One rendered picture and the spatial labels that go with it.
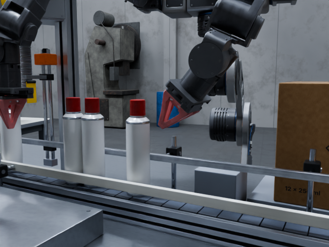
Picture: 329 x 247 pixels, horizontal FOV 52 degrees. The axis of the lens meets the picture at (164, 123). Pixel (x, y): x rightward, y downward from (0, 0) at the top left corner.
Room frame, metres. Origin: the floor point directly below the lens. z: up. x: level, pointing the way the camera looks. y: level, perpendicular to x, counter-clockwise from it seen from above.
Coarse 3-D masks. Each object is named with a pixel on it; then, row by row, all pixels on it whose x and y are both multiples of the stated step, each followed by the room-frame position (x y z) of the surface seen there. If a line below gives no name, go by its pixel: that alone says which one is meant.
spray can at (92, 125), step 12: (96, 108) 0.76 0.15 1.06; (84, 120) 0.75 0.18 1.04; (96, 120) 0.75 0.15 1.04; (84, 132) 0.75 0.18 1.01; (96, 132) 0.75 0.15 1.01; (84, 144) 0.75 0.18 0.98; (96, 144) 0.75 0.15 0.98; (84, 156) 0.75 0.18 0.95; (96, 156) 0.75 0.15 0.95; (84, 168) 0.75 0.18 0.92; (96, 168) 0.75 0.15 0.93
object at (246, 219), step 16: (16, 176) 0.84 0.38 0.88; (32, 176) 0.84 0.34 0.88; (96, 192) 0.72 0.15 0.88; (112, 192) 0.72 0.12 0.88; (176, 208) 0.62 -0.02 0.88; (192, 208) 0.62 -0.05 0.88; (208, 208) 0.62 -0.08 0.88; (256, 224) 0.55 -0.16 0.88; (272, 224) 0.55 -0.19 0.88; (288, 224) 0.55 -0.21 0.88
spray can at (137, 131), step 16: (144, 112) 0.70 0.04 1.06; (128, 128) 0.69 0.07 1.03; (144, 128) 0.69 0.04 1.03; (128, 144) 0.69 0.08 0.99; (144, 144) 0.69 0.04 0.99; (128, 160) 0.69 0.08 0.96; (144, 160) 0.69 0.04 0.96; (128, 176) 0.69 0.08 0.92; (144, 176) 0.69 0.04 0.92; (128, 192) 0.70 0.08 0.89
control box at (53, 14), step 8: (0, 0) 0.90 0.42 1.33; (56, 0) 0.95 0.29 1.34; (64, 0) 0.96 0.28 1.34; (0, 8) 0.90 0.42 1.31; (48, 8) 0.94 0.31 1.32; (56, 8) 0.95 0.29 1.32; (64, 8) 0.96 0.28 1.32; (48, 16) 0.94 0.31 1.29; (56, 16) 0.95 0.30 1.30; (64, 16) 0.96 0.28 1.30; (48, 24) 1.02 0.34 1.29
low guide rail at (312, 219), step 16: (48, 176) 0.78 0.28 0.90; (64, 176) 0.76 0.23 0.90; (80, 176) 0.73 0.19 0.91; (96, 176) 0.72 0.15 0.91; (144, 192) 0.65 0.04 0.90; (160, 192) 0.64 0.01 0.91; (176, 192) 0.62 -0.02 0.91; (192, 192) 0.62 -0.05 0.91; (224, 208) 0.58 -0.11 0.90; (240, 208) 0.56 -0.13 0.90; (256, 208) 0.55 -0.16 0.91; (272, 208) 0.54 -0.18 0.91; (304, 224) 0.52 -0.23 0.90; (320, 224) 0.50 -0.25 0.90
